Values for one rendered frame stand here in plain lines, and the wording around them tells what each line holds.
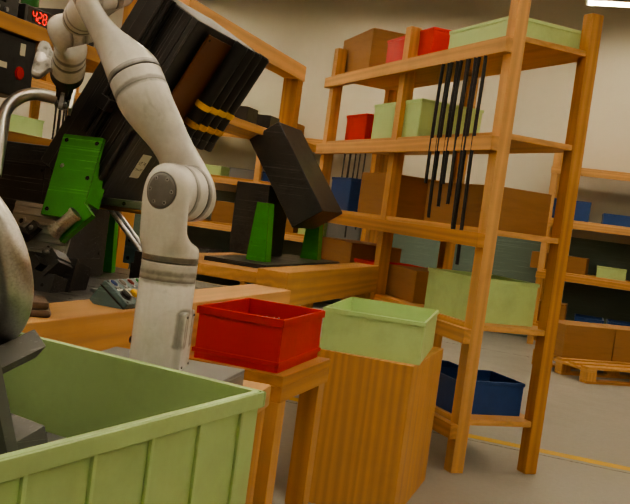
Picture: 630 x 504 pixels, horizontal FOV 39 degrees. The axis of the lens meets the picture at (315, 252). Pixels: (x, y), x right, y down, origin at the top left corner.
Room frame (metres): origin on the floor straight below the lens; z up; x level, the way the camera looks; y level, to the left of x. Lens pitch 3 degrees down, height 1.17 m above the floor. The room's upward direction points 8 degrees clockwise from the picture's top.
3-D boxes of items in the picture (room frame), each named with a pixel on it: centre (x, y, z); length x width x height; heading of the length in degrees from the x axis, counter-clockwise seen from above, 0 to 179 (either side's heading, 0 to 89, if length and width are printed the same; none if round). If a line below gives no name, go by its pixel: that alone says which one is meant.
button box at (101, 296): (1.98, 0.41, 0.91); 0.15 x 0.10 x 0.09; 161
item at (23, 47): (2.21, 0.86, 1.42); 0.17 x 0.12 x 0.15; 161
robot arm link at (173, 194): (1.44, 0.23, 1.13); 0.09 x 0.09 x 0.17; 62
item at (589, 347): (8.08, -2.86, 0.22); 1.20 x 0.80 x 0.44; 112
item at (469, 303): (5.32, -0.56, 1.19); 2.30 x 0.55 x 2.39; 22
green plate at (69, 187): (2.16, 0.60, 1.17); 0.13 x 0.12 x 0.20; 161
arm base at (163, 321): (1.44, 0.23, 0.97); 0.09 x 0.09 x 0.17; 85
